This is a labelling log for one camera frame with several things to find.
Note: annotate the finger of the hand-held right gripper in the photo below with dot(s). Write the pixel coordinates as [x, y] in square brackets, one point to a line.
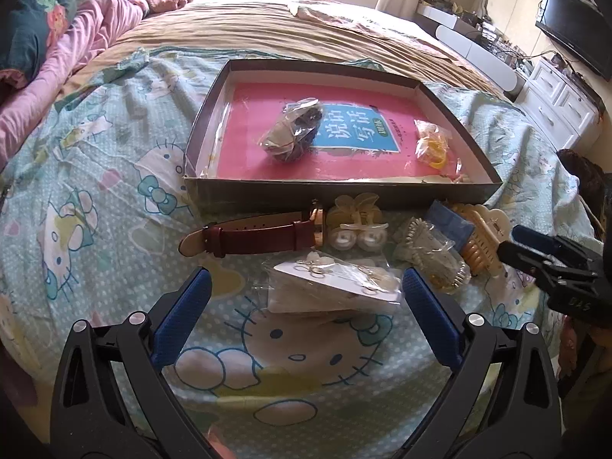
[533, 238]
[521, 254]

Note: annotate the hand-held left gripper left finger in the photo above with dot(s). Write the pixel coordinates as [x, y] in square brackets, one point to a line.
[184, 311]

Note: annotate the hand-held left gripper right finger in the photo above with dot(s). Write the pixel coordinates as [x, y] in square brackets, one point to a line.
[430, 311]

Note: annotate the large cream hair claw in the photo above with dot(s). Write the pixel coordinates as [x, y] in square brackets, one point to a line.
[492, 222]

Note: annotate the small blue packet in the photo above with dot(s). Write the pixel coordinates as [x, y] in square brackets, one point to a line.
[447, 224]

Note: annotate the white earring card bag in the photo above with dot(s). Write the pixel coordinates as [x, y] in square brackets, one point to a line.
[306, 303]
[344, 279]

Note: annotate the cream bow hair claw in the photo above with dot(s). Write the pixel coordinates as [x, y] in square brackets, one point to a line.
[356, 229]

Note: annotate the dark shallow cardboard box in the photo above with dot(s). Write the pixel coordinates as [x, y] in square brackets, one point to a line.
[201, 143]

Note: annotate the person's left hand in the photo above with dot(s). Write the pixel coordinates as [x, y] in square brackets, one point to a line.
[220, 444]

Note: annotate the dark brown furry object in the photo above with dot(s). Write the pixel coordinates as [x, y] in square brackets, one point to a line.
[581, 177]

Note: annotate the bag of yellow hair clips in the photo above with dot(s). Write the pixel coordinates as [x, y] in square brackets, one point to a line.
[430, 146]

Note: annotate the white drawer dresser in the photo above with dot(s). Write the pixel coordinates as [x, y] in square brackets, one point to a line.
[559, 100]

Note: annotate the cartoon cat printed blanket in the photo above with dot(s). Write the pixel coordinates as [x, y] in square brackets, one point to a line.
[95, 191]

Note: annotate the white low cabinet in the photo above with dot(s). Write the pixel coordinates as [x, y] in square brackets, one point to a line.
[468, 48]

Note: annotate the pink book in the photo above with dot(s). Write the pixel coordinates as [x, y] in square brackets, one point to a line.
[267, 119]

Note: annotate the black flat television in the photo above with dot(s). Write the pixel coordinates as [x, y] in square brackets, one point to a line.
[571, 24]

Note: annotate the pink quilt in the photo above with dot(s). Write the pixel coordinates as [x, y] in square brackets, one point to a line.
[71, 52]

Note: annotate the beige bed sheet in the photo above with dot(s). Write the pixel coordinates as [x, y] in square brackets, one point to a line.
[287, 28]

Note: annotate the dark blue floral pillow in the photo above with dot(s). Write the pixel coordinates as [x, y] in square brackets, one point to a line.
[28, 33]

